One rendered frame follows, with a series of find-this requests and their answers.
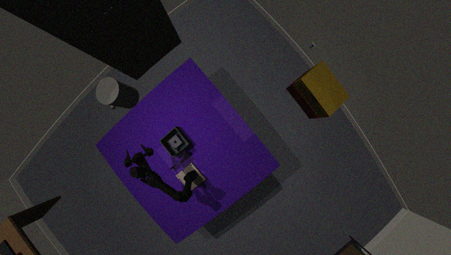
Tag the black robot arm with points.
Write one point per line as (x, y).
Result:
(155, 181)

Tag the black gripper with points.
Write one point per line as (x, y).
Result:
(148, 152)

